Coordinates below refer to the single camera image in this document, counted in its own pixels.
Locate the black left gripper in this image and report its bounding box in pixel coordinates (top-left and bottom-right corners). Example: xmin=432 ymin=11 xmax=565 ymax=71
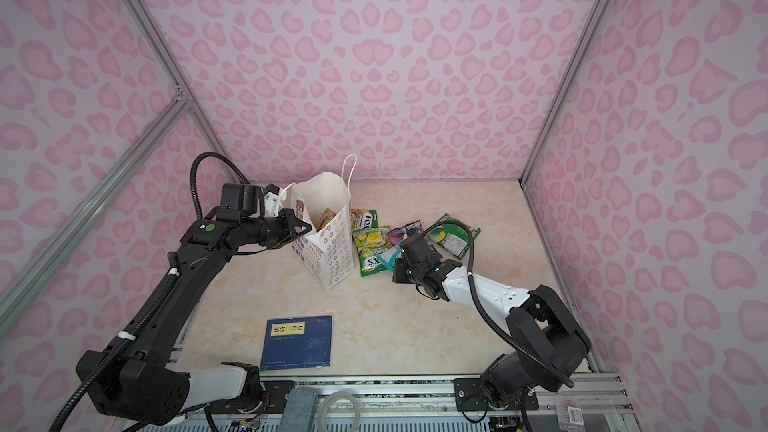
xmin=245 ymin=208 xmax=315 ymax=248

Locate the green white snack packet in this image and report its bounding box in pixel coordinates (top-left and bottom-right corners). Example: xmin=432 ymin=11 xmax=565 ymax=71
xmin=428 ymin=214 xmax=481 ymax=259

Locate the orange Fox's candy packet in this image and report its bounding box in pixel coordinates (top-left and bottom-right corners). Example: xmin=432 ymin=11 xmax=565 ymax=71
xmin=316 ymin=208 xmax=337 ymax=231

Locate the white printed paper bag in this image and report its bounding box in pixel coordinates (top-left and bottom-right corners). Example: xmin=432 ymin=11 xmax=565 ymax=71
xmin=279 ymin=154 xmax=360 ymax=290

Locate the teal white snack packet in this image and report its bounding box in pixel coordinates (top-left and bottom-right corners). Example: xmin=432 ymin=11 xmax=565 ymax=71
xmin=378 ymin=246 xmax=402 ymax=272

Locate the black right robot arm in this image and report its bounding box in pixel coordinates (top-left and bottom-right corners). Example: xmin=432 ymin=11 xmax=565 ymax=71
xmin=393 ymin=219 xmax=592 ymax=411

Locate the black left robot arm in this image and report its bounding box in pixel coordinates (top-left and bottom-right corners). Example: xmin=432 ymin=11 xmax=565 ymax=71
xmin=50 ymin=153 xmax=311 ymax=431

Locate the green Fox's packet near bag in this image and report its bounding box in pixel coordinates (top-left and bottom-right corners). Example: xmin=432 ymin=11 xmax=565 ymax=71
xmin=350 ymin=209 xmax=379 ymax=232

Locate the purple candy packet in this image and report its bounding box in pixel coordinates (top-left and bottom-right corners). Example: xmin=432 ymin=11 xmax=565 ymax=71
xmin=387 ymin=220 xmax=423 ymax=246

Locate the green Fox's spring tea packet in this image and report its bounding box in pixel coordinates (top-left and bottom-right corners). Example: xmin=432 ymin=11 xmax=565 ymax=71
xmin=352 ymin=227 xmax=394 ymax=277

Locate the dark blue booklet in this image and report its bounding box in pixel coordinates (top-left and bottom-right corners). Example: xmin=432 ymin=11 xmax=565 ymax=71
xmin=260 ymin=316 xmax=333 ymax=371

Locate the clear coiled tube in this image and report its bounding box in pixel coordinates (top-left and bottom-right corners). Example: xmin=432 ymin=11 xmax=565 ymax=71
xmin=316 ymin=391 xmax=362 ymax=432

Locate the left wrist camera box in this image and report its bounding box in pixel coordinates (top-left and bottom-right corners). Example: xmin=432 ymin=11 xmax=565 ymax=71
xmin=216 ymin=183 xmax=264 ymax=222

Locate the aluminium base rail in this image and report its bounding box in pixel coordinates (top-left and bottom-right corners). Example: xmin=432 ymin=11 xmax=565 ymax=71
xmin=164 ymin=369 xmax=639 ymax=431

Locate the diagonal aluminium frame bar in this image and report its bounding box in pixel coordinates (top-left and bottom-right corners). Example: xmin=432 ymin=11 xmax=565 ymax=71
xmin=1 ymin=93 xmax=189 ymax=337

